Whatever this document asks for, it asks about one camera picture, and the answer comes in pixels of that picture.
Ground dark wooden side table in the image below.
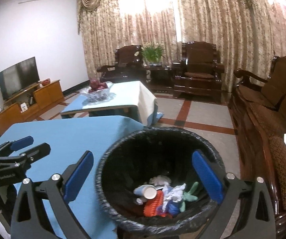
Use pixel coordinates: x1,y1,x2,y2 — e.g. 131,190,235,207
145,66,174,93

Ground blue plastic bag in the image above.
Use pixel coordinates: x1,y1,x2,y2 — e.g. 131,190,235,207
156,200,181,217

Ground dark wooden sofa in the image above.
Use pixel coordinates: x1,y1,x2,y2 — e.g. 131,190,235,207
228,56,286,238

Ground potted green plant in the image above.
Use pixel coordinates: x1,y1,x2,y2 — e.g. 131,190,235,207
134,43,163,67

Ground floral beige curtains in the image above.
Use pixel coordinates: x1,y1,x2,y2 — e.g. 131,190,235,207
77,0,286,91

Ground orange foam fruit net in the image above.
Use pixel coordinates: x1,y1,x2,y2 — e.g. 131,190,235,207
143,190,164,217

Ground dark wooden armchair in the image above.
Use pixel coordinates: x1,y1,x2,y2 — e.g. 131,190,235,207
172,41,225,104
96,45,147,83

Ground left dark wooden armchair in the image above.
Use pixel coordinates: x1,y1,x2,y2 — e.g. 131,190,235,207
96,45,147,83

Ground white medicine box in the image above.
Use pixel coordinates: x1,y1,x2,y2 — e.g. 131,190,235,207
162,183,186,203

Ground red apples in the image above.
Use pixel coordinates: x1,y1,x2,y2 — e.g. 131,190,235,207
88,79,108,93

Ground wooden tv cabinet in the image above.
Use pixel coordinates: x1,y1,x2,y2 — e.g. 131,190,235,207
0,80,64,135

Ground blue white paper cup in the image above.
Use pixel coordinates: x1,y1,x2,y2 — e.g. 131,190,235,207
133,184,157,200

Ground red ornament on cabinet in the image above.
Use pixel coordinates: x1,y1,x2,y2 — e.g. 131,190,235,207
41,78,51,86

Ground white tissue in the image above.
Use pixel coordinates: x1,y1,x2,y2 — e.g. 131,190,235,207
149,175,172,186

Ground far blue tablecloth table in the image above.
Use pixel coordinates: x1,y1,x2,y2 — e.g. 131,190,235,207
60,81,163,126

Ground flat screen television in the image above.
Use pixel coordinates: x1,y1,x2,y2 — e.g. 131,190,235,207
0,57,40,100

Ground black lined trash bin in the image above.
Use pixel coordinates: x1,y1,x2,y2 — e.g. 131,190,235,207
95,127,225,236

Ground right dark wooden armchair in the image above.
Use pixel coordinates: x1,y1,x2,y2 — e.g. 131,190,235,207
172,41,225,104

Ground glass fruit bowl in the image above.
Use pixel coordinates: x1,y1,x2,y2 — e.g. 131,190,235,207
80,81,116,104

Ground green rubber glove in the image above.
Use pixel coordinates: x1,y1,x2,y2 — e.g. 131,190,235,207
179,181,199,213

